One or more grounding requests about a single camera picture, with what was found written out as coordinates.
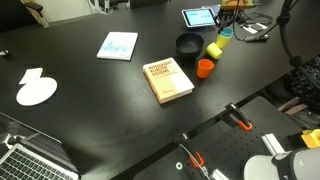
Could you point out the tablet with white frame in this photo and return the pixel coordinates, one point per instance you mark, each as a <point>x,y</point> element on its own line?
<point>198,17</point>

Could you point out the black perforated mounting board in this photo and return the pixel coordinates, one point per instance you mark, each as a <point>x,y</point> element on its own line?
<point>226,148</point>

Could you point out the blue plastic cup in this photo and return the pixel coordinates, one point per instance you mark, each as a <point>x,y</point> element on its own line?
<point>227,32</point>

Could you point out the white paper napkin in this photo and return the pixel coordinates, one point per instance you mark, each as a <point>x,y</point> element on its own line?
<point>31,75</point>

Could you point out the orange black clamp near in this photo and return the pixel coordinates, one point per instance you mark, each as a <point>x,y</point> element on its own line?
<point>194,156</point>

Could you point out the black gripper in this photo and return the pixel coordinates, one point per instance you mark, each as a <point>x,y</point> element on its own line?
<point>225,18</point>

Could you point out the silver laptop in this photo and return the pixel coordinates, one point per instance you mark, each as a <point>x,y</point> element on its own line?
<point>29,154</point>

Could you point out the yellow plastic block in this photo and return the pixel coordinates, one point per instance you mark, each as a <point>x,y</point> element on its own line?
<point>311,138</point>

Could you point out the yellow-green plastic cup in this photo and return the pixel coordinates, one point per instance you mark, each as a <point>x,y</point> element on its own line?
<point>214,51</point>

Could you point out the white round paper plate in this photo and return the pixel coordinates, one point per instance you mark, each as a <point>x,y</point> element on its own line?
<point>36,91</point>

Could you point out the orange textbook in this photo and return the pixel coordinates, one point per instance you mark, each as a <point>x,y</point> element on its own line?
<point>167,80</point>

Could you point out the stacked black bowls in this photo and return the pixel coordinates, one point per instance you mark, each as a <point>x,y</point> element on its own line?
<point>189,45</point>

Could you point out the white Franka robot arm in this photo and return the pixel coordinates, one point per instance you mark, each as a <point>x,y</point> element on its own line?
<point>291,165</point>

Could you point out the black device on table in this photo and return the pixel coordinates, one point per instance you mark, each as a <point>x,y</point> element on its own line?
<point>256,38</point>

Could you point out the light blue white book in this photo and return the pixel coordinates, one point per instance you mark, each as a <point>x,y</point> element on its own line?
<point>118,46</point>

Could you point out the orange black clamp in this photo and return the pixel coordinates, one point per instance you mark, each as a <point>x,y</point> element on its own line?
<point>194,156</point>
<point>234,112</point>

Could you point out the orange plastic cup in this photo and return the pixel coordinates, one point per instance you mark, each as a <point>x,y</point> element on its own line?
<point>205,66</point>

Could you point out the orange black clamp far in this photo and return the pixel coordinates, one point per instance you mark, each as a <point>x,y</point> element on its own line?
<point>234,112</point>

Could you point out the yellow plastic cup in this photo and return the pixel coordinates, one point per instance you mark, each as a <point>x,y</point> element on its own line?
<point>222,41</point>

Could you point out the silver aluminium bracket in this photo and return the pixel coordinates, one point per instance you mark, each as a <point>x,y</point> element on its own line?
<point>272,144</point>

